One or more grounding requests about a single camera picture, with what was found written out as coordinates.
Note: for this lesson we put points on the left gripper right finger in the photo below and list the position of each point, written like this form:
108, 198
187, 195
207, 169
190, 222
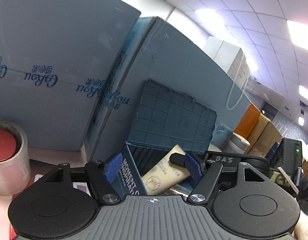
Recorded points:
243, 203

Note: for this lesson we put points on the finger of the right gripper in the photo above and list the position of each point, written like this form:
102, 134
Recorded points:
177, 159

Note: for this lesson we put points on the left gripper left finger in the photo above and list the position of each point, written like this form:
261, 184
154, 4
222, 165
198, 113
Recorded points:
65, 200

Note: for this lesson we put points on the beige cosmetic tube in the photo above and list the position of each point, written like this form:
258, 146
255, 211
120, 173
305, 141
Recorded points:
165, 175

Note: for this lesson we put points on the brown cardboard box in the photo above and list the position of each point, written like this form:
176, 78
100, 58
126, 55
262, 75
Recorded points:
262, 137

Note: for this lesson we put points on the blue plastic storage crate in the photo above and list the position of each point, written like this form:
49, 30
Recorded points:
164, 118

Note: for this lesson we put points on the clear packing tape roll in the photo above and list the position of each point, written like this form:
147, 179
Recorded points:
15, 172

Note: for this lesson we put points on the grey white travel mug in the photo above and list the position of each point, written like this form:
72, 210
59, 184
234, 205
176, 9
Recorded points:
236, 144

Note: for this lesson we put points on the orange cardboard box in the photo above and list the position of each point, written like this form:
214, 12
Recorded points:
248, 121

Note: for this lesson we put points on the red round lid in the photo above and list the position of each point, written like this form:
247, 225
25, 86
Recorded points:
7, 145

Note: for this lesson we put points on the right blue cardboard box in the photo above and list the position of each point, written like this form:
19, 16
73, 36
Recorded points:
155, 50

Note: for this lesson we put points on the blue cardboard box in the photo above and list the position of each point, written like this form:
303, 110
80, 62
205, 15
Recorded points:
155, 50
55, 57

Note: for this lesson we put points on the white paper shopping bag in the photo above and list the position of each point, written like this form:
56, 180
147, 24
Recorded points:
239, 72

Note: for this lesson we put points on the left blue cardboard box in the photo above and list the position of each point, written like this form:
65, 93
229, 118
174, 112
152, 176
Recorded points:
55, 57

